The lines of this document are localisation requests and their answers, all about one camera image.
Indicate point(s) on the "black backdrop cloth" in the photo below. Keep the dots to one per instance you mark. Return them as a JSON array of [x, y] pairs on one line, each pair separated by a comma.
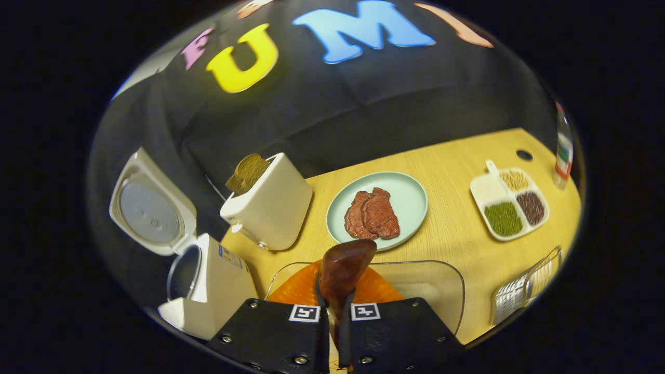
[[363, 104]]

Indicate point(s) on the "white toaster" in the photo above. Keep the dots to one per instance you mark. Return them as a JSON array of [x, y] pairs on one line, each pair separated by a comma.
[[275, 208]]

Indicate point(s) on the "red meat piece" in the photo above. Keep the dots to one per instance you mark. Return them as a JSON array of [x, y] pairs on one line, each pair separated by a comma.
[[383, 215], [354, 218]]

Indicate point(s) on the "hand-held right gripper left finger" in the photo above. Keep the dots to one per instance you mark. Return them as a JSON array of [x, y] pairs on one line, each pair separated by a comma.
[[270, 337]]

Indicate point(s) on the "pale green plate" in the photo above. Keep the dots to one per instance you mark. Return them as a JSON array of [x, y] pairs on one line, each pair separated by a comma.
[[405, 197]]

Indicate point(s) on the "clear chopstick holder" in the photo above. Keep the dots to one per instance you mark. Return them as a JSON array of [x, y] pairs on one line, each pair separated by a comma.
[[519, 296]]

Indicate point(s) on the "white rice cooker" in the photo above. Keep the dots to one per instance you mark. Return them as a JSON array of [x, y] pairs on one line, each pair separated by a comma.
[[218, 291]]

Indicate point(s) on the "clear rice container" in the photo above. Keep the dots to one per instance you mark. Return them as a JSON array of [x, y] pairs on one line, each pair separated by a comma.
[[431, 291]]

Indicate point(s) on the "clear plastic bottle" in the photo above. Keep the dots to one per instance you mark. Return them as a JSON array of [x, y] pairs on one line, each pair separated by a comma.
[[563, 150]]

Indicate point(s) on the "white divided grain dish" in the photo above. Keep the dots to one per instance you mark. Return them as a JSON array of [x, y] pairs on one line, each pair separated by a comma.
[[488, 189]]

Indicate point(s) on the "brown bread slice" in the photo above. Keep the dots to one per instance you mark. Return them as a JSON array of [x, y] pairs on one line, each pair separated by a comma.
[[248, 171]]

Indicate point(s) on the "brown wooden spoon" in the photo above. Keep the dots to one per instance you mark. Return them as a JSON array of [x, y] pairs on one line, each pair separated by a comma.
[[343, 270]]

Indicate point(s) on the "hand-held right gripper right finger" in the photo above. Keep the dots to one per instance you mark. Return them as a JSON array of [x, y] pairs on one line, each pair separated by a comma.
[[400, 337]]

